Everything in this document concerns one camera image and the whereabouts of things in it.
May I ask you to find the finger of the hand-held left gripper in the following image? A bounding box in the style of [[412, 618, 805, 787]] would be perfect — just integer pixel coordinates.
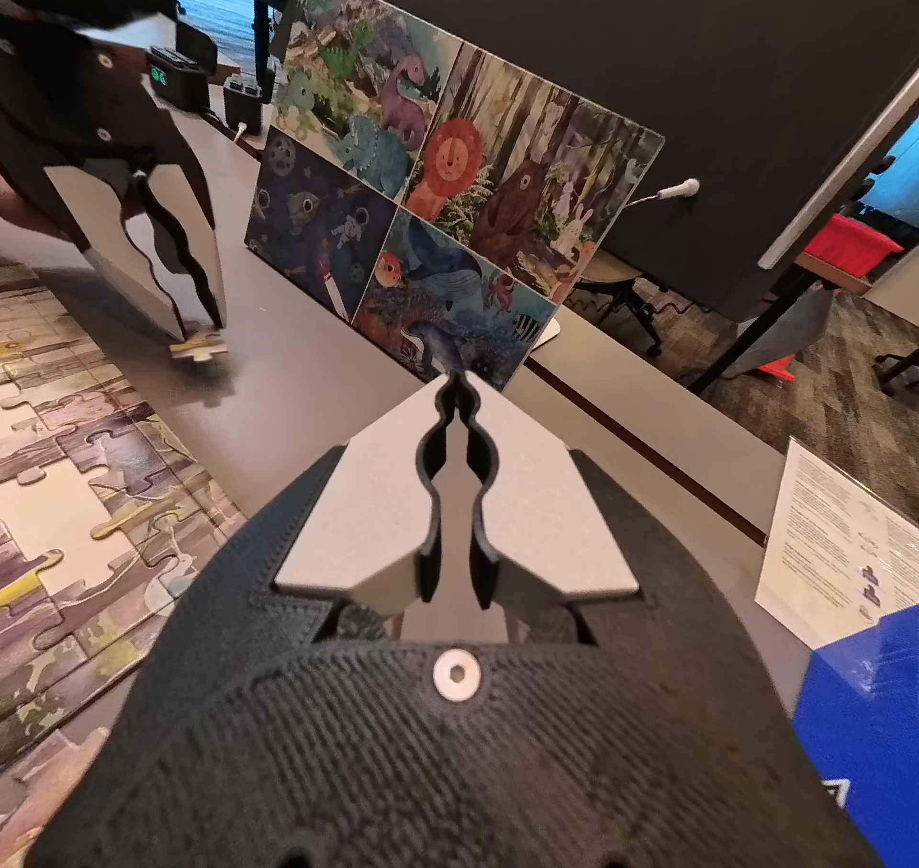
[[140, 160, 228, 330], [46, 164, 189, 345]]

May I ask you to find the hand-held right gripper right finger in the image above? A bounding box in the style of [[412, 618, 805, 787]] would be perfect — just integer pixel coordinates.
[[459, 371, 641, 628]]

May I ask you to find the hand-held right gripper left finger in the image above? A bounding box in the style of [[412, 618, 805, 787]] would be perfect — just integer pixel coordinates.
[[274, 371, 460, 628]]

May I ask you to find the forest animal jigsaw puzzle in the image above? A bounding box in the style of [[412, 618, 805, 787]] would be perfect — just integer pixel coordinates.
[[0, 258, 248, 865]]

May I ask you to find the person's left hand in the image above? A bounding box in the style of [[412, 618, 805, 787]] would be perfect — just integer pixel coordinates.
[[0, 175, 71, 246]]

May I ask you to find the black charger green display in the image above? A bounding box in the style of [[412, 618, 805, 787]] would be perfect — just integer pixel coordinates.
[[146, 45, 213, 113]]

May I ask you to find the small black charging box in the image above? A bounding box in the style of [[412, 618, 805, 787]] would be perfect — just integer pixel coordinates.
[[223, 74, 277, 136]]

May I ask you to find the printed instruction sheet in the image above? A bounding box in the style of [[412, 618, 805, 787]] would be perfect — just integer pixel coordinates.
[[754, 437, 919, 650]]

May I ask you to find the illustrated puzzle box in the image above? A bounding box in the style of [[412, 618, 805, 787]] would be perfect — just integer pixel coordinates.
[[244, 0, 667, 394]]

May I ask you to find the blue plastic bin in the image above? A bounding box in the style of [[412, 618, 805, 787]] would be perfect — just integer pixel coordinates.
[[790, 606, 919, 868]]

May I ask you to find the red cloth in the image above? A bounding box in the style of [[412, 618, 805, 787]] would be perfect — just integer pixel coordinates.
[[804, 214, 906, 276]]

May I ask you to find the grey metal tube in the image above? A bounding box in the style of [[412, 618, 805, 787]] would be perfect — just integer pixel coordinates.
[[757, 71, 919, 271]]

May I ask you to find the black partition panel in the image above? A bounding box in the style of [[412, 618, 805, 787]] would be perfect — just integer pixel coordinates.
[[302, 0, 919, 319]]

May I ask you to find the white cable plug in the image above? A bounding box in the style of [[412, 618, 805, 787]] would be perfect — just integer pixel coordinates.
[[625, 177, 701, 210]]

